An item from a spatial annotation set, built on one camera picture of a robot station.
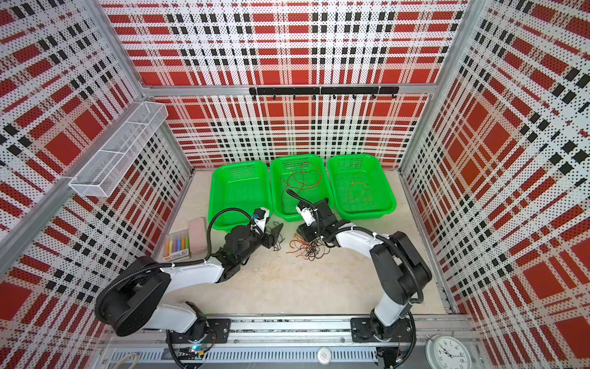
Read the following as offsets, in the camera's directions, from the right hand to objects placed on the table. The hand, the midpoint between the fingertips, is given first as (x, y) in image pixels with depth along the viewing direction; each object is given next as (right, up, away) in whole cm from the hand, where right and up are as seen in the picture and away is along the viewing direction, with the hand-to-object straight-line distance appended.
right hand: (303, 229), depth 91 cm
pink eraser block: (-45, -4, +5) cm, 46 cm away
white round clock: (+42, -32, -24) cm, 58 cm away
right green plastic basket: (+27, +15, +19) cm, 36 cm away
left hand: (-11, +3, -5) cm, 12 cm away
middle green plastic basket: (-11, +28, +26) cm, 40 cm away
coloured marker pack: (-53, -8, +2) cm, 53 cm away
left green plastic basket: (-31, +18, +23) cm, 43 cm away
